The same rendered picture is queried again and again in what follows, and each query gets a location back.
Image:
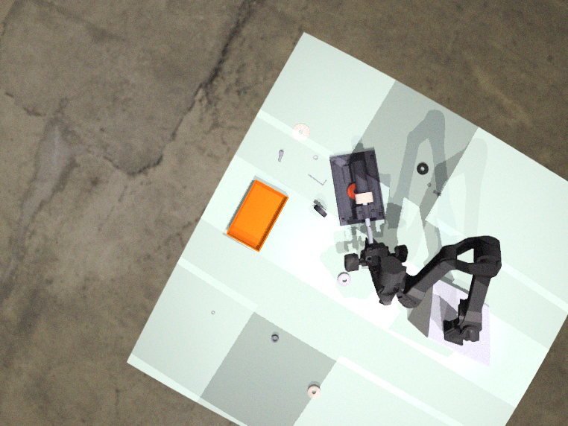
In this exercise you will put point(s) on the grey metal shaft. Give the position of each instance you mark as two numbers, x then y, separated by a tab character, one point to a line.
368	227

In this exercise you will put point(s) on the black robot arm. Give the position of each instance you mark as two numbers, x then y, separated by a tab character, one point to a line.
393	280

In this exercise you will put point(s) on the orange rectangular tray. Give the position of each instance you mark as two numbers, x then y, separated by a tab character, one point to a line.
257	215

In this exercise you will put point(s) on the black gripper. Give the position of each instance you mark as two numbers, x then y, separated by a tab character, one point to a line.
352	261

